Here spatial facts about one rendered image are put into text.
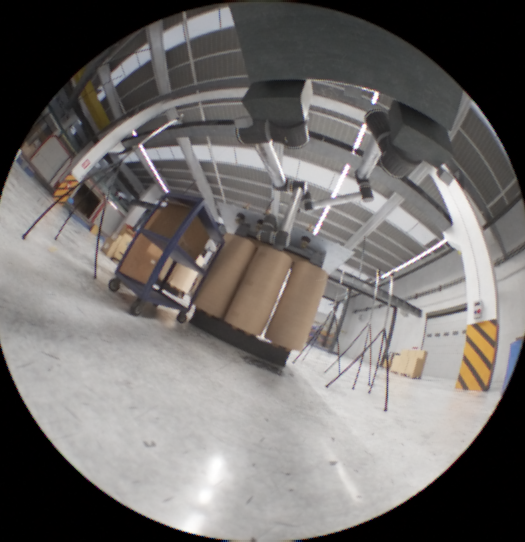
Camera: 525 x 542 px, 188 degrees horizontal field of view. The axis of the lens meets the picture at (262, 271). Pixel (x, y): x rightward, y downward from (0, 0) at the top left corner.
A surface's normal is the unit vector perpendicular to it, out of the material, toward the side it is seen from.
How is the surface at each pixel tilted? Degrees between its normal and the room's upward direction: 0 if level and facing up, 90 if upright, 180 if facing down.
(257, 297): 90
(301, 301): 90
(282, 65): 180
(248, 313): 90
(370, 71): 180
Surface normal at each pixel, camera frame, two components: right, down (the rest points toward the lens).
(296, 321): 0.00, -0.33
